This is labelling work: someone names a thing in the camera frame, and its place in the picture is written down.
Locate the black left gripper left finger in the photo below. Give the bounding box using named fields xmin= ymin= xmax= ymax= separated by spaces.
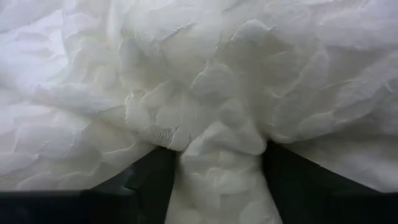
xmin=90 ymin=146 xmax=177 ymax=224

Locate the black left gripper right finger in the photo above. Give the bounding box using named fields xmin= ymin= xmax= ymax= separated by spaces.
xmin=262 ymin=139 xmax=384 ymax=224

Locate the white knit garment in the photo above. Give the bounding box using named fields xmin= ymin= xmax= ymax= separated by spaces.
xmin=0 ymin=0 xmax=398 ymax=224

